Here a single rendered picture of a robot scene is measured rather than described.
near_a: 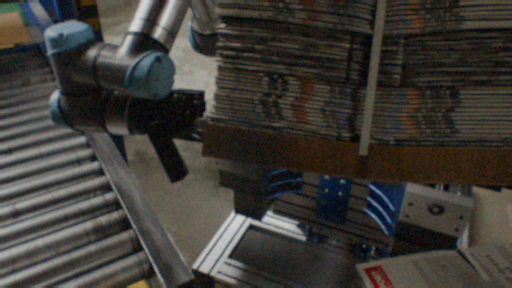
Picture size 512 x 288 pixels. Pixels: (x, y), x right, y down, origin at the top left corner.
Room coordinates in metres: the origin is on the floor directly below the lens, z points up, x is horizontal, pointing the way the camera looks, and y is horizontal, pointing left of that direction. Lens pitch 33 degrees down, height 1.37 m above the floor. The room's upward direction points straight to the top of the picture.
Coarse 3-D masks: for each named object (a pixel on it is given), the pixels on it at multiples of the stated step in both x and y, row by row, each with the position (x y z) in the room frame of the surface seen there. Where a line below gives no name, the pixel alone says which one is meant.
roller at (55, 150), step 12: (60, 144) 0.88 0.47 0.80; (72, 144) 0.88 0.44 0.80; (84, 144) 0.89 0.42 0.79; (12, 156) 0.83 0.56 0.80; (24, 156) 0.83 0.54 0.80; (36, 156) 0.84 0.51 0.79; (48, 156) 0.85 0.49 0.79; (60, 156) 0.86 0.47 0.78; (0, 168) 0.79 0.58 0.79; (12, 168) 0.80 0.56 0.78
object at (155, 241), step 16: (48, 64) 1.40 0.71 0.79; (96, 144) 0.88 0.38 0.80; (112, 144) 0.88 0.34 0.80; (112, 160) 0.81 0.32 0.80; (112, 176) 0.75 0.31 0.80; (128, 176) 0.75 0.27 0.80; (128, 192) 0.69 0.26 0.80; (128, 208) 0.64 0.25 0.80; (144, 208) 0.64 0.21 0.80; (144, 224) 0.60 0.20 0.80; (160, 224) 0.60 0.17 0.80; (144, 240) 0.56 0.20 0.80; (160, 240) 0.56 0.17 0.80; (160, 256) 0.52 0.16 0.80; (176, 256) 0.52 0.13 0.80; (160, 272) 0.48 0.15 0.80; (176, 272) 0.48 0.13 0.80
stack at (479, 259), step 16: (400, 256) 0.49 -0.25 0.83; (416, 256) 0.49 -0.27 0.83; (432, 256) 0.49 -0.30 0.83; (448, 256) 0.50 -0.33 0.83; (464, 256) 0.50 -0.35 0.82; (480, 256) 0.49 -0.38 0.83; (496, 256) 0.49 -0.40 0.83; (368, 272) 0.46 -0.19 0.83; (384, 272) 0.46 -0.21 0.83; (400, 272) 0.46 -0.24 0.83; (416, 272) 0.46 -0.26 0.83; (432, 272) 0.46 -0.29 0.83; (448, 272) 0.46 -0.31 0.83; (464, 272) 0.46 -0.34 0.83; (480, 272) 0.46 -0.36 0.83; (496, 272) 0.46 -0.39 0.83
